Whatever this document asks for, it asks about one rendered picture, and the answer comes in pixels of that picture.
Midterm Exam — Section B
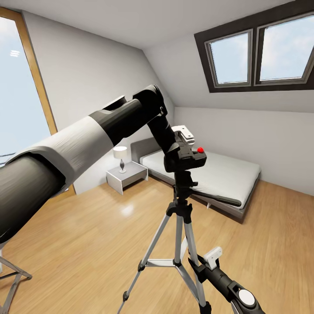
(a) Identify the digital camera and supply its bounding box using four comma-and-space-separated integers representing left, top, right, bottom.
164, 137, 207, 173

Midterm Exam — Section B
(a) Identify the camera tripod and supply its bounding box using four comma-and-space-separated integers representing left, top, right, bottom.
117, 171, 242, 314

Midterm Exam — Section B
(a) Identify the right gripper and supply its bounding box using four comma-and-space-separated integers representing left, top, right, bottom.
188, 255, 227, 290

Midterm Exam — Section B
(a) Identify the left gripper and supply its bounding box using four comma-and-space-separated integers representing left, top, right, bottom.
151, 123, 180, 164

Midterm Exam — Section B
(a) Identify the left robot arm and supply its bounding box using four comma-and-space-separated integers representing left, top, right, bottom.
0, 85, 195, 250

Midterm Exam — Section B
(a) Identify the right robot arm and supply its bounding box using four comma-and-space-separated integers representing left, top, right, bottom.
188, 246, 266, 314

